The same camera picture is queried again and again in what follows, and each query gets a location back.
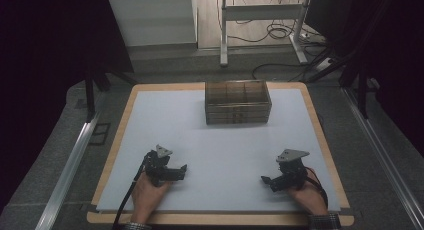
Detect black stand legs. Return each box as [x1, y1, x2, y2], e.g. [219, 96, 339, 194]
[338, 64, 381, 120]
[82, 64, 138, 124]

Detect coiled black floor cable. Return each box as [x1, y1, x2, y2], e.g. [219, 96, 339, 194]
[227, 20, 303, 44]

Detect red and black gripper cable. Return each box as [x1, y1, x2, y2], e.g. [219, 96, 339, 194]
[304, 169, 330, 208]

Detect white power strip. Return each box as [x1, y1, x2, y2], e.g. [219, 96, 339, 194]
[314, 57, 335, 73]
[299, 31, 328, 45]

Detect white table mat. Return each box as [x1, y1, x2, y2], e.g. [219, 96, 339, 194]
[95, 88, 342, 214]

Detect person's right hand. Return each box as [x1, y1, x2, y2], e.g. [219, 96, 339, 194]
[287, 167, 330, 217]

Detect brown transparent drawer box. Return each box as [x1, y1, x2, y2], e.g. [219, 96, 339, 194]
[204, 79, 273, 126]

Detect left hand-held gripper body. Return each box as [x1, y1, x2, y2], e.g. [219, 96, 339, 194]
[143, 144, 174, 187]

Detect white metal desk frame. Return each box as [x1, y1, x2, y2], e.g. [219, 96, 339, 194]
[219, 0, 314, 68]

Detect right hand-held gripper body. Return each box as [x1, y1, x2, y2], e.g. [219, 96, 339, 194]
[275, 148, 310, 192]

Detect person's left hand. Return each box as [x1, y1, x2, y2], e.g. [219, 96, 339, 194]
[130, 171, 173, 224]

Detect aluminium rail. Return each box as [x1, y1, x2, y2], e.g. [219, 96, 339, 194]
[34, 111, 102, 230]
[342, 86, 424, 230]

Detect white cabinet panel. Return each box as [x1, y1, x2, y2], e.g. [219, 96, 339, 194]
[108, 0, 198, 48]

